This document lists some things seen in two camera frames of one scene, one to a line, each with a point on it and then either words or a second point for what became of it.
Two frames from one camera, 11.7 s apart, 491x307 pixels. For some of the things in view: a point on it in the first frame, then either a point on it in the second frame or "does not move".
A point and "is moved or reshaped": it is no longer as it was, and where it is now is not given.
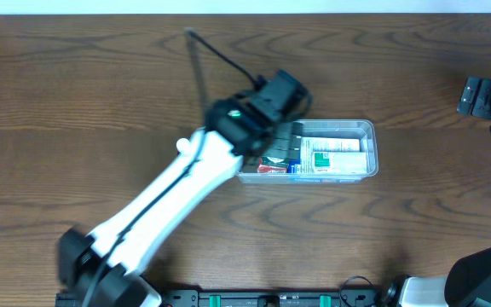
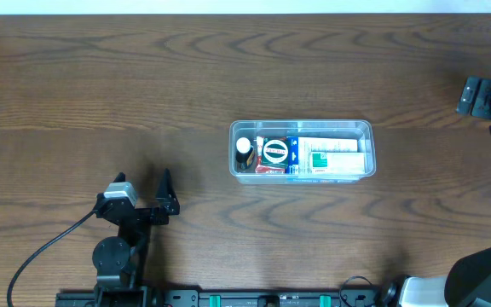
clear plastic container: [332, 151] does not move
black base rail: [259, 298] does not move
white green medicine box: [339, 162] does not move
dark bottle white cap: [182, 144] is moved or reshaped
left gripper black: [285, 145] -> [168, 201]
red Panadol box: [263, 168] does not move
